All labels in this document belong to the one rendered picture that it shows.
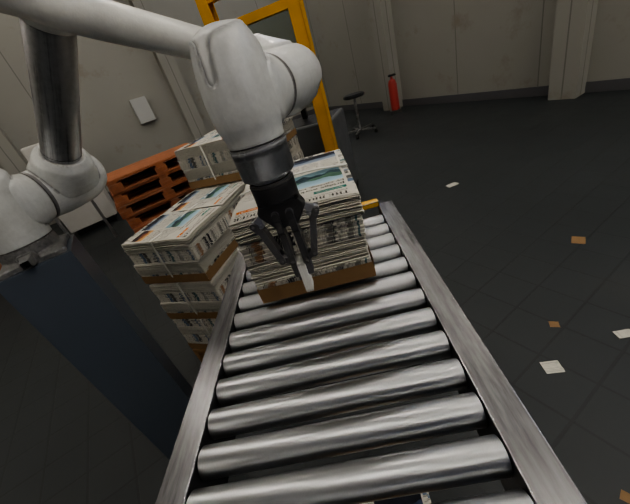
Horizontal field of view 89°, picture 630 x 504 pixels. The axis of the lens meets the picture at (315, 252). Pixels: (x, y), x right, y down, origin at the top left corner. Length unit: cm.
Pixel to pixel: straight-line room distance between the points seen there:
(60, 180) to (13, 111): 674
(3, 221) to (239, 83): 88
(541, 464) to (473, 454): 7
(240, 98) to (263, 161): 9
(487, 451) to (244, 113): 54
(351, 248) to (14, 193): 94
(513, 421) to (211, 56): 62
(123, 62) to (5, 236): 695
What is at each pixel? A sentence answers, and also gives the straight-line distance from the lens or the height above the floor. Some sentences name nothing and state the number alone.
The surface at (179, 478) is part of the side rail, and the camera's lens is 64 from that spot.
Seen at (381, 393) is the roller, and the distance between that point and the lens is 59.
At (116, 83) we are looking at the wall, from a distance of 794.
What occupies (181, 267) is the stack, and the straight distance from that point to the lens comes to 149.
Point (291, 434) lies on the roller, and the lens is 58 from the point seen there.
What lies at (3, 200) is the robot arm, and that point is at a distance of 121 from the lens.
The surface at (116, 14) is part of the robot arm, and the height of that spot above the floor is 141.
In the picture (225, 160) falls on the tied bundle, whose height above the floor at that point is 95.
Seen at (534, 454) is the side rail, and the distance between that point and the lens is 54.
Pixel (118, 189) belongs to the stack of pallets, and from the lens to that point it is 386.
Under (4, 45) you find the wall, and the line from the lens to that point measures 804.
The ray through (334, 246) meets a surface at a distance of 73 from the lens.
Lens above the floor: 128
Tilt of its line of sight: 30 degrees down
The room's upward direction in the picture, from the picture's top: 18 degrees counter-clockwise
